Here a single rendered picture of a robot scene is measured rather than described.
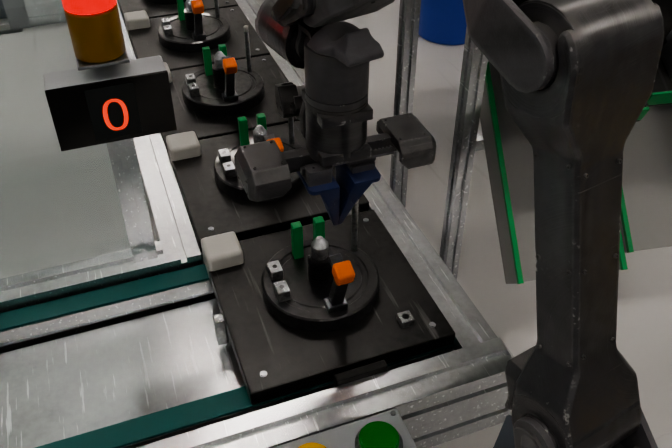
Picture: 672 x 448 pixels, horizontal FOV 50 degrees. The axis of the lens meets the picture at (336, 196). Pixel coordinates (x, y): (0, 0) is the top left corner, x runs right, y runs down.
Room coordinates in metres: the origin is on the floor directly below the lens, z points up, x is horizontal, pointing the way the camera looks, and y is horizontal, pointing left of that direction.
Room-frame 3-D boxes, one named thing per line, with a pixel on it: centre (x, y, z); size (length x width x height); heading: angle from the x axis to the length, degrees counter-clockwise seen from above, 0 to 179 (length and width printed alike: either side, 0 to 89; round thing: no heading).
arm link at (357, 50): (0.57, 0.00, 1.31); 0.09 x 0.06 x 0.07; 32
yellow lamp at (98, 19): (0.67, 0.24, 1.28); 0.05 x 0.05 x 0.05
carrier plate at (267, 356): (0.62, 0.02, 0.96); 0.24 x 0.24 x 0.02; 20
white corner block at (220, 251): (0.68, 0.14, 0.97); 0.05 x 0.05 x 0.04; 20
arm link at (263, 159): (0.57, 0.00, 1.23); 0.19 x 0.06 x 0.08; 110
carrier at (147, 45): (1.32, 0.28, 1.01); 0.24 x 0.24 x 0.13; 20
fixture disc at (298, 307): (0.62, 0.02, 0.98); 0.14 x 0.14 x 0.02
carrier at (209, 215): (0.86, 0.11, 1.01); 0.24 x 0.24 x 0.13; 20
